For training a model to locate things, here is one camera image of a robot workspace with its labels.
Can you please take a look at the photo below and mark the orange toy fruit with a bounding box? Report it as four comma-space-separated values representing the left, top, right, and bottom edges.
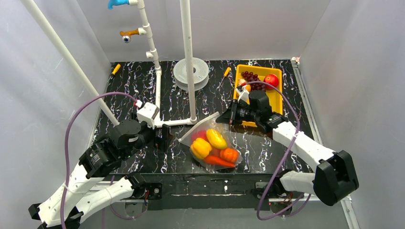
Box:
243, 84, 251, 92

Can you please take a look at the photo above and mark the aluminium rail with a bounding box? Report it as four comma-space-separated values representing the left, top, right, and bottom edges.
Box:
58, 181, 362, 229

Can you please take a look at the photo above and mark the yellow toy mango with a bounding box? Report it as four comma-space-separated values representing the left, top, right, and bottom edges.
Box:
206, 129, 227, 149

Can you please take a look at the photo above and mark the red toy apple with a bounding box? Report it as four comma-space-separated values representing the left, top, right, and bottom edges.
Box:
263, 74, 280, 88

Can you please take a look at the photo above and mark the yellow plastic bin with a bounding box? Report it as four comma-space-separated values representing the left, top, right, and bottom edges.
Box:
233, 64, 283, 129

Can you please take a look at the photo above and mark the diagonal white pipe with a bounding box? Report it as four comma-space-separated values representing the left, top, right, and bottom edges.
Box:
19, 0, 121, 126

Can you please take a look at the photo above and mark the pink toy peach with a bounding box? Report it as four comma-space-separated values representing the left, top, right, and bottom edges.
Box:
210, 147, 221, 157

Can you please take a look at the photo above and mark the clear zip top bag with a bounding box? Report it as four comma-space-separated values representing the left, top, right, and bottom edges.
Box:
179, 112, 243, 171

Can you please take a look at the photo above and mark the white filament spool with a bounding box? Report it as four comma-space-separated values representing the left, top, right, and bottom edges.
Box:
173, 57, 210, 92

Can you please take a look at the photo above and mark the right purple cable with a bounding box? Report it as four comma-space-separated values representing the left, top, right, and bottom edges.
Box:
242, 81, 312, 221

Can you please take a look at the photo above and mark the red bell pepper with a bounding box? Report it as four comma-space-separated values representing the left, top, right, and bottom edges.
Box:
191, 130, 208, 142

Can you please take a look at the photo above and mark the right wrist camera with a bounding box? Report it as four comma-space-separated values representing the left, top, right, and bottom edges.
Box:
236, 85, 249, 104

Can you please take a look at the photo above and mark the dark grape bunch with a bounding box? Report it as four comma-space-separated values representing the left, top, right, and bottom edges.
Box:
241, 71, 266, 92

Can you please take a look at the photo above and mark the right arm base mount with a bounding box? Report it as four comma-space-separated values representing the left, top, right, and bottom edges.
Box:
251, 169, 299, 213

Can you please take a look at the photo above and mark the white garlic bulb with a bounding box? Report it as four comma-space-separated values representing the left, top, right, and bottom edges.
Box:
238, 78, 246, 86

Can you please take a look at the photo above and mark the small orange pumpkin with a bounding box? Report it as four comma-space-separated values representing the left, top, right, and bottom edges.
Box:
220, 148, 239, 164

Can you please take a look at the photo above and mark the white pvc pipe frame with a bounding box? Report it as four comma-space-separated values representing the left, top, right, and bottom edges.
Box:
129, 0, 197, 128

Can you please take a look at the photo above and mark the blue tap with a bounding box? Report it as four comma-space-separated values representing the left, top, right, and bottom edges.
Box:
107, 0, 130, 10

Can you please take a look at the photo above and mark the yellow handled screwdriver left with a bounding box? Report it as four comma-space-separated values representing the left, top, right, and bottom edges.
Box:
109, 63, 121, 78

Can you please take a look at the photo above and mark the orange tap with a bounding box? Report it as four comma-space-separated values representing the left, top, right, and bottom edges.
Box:
119, 29, 139, 43

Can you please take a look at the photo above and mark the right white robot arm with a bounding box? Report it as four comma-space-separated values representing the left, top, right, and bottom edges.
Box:
216, 91, 359, 206

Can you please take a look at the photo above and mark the yellow handled screwdriver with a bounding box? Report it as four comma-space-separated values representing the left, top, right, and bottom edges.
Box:
217, 67, 231, 88
109, 63, 121, 78

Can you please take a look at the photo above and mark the orange toy carrot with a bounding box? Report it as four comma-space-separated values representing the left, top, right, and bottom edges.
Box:
204, 155, 235, 168

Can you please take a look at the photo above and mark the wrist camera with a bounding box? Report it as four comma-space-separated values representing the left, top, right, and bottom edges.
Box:
134, 100, 160, 129
236, 85, 249, 104

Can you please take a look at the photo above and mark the yellow handled screwdriver centre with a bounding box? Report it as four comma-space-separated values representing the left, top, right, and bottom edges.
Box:
217, 67, 231, 88

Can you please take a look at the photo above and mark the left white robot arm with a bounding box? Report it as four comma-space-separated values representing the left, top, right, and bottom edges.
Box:
28, 119, 173, 229

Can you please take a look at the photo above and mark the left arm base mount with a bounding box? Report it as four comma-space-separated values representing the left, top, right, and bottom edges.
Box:
129, 183, 163, 200

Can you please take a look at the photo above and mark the yellow bell pepper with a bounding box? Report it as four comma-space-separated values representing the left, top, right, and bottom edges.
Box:
190, 138, 213, 160

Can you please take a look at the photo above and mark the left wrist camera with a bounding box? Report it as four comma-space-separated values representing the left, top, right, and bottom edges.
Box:
134, 100, 160, 129

